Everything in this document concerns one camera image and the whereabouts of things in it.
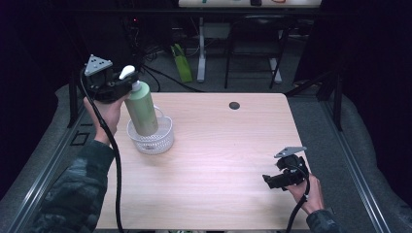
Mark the bundle of black cables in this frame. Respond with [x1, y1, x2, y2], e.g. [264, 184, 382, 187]
[127, 38, 206, 94]

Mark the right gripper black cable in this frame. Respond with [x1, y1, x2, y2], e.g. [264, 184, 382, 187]
[284, 164, 312, 233]

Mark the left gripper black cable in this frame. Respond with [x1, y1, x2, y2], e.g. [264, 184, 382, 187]
[79, 68, 125, 233]

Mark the white plastic basket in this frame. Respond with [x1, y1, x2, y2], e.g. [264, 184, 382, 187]
[126, 105, 175, 155]

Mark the black metal stand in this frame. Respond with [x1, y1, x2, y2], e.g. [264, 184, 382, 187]
[284, 69, 345, 132]
[66, 69, 98, 129]

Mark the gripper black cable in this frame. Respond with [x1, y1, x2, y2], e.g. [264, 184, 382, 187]
[284, 164, 312, 233]
[79, 68, 125, 233]

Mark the person's right hand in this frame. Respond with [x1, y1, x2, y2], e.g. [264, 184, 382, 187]
[286, 173, 326, 216]

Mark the person's left hand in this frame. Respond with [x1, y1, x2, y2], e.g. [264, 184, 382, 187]
[83, 93, 131, 146]

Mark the background desk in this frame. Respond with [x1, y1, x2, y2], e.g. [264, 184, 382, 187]
[178, 0, 322, 84]

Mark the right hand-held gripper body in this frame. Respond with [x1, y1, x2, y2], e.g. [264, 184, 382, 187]
[272, 146, 311, 189]

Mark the aluminium floor rail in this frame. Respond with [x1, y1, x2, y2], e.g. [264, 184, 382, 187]
[3, 96, 95, 233]
[320, 99, 393, 233]

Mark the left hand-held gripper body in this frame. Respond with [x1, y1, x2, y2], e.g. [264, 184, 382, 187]
[83, 53, 131, 105]

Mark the green bag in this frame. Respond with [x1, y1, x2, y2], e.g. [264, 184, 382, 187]
[170, 43, 194, 83]

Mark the black chair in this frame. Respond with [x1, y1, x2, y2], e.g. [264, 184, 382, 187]
[223, 14, 293, 90]

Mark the green pump bottle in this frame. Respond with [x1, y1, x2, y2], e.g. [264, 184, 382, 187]
[118, 64, 159, 138]

